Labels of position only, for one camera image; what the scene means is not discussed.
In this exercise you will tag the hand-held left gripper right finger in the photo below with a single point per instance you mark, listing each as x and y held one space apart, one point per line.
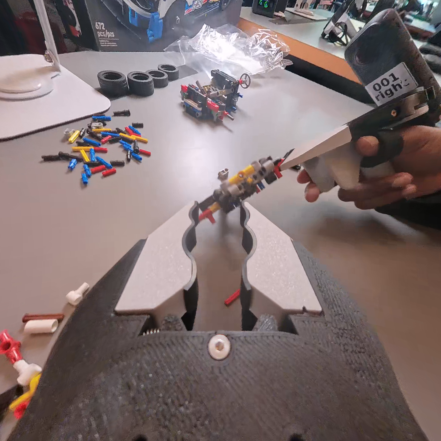
279 272

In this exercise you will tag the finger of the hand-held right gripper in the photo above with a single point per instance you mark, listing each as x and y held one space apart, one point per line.
324 146

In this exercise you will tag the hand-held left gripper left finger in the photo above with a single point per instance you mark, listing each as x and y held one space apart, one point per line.
158 272

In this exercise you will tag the grey lego gearbox assembly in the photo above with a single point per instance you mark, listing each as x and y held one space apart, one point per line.
241 182

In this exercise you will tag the red lego axle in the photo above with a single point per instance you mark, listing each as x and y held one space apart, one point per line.
232 297

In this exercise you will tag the grey lego connector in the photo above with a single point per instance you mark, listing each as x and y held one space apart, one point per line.
224 173

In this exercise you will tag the black red lego chassis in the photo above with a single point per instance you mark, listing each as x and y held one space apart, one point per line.
213 96

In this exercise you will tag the pile of small lego pieces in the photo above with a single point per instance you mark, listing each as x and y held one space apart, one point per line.
39 325

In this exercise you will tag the pile of colourful lego pins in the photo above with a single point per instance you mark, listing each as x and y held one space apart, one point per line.
100 144

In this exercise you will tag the black lego tyre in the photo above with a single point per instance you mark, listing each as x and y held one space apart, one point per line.
157 78
168 71
113 82
140 83

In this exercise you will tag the lego set box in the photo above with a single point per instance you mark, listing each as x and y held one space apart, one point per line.
137 31

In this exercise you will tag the person's right hand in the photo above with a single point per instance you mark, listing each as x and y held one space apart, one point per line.
420 155

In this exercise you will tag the dark desk equipment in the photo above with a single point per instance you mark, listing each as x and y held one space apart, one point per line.
339 24

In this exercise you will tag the wooden table with orange edge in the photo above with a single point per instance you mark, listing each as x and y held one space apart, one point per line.
310 34

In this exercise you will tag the black electronic device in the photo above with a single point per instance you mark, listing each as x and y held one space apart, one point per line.
263 7

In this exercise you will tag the clear plastic bag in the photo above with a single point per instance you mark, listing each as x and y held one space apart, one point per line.
227 48

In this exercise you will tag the white desk lamp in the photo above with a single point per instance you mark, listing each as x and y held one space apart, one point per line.
51 100

